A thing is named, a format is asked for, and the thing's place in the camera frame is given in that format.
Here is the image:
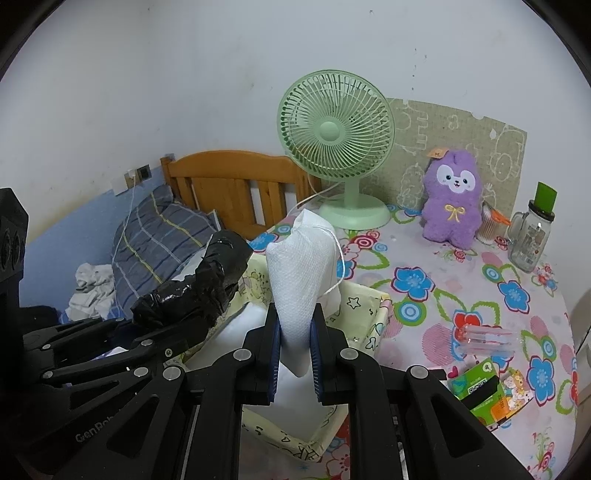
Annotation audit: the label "cotton swab container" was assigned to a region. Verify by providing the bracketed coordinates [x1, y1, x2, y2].
[475, 200, 512, 245]

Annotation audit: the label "green desk fan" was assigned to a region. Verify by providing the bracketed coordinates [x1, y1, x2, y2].
[277, 69, 397, 230]

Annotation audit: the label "grey striped pillow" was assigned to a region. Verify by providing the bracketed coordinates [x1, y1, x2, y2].
[112, 185, 222, 301]

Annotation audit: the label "purple plush toy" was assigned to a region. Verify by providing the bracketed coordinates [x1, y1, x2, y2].
[421, 148, 485, 244]

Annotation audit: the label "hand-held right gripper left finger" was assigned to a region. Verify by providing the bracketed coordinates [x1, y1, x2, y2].
[53, 303, 282, 480]

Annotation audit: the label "white charger cable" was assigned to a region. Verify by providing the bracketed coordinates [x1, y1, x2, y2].
[113, 173, 139, 266]

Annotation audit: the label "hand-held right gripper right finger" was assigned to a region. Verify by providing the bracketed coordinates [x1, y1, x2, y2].
[310, 303, 534, 480]

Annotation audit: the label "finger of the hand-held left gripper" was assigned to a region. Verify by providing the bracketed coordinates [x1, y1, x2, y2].
[22, 318, 155, 365]
[41, 323, 218, 391]

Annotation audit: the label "wall socket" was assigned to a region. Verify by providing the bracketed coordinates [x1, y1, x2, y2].
[126, 164, 153, 186]

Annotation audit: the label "beige printed board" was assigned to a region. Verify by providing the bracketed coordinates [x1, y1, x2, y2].
[358, 98, 528, 222]

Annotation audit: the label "white fan cable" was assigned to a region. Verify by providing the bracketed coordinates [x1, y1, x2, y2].
[288, 182, 345, 217]

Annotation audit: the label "floral tablecloth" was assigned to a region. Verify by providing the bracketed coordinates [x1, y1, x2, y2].
[249, 203, 580, 480]

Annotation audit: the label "white crumpled clothes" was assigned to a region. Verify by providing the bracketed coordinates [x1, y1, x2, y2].
[68, 262, 117, 320]

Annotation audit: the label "white cloth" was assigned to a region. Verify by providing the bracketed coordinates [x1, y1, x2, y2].
[265, 209, 345, 377]
[191, 300, 347, 444]

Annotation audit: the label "glass jar with green lid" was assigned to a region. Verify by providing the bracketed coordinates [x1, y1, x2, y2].
[508, 182, 558, 272]

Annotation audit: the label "cartoon printed tissue pack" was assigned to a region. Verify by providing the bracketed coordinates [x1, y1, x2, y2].
[447, 359, 533, 426]

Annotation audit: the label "black plastic bag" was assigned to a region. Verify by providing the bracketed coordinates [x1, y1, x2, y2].
[131, 231, 254, 329]

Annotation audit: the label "yellow printed storage box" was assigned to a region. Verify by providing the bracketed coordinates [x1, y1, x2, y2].
[180, 256, 393, 462]

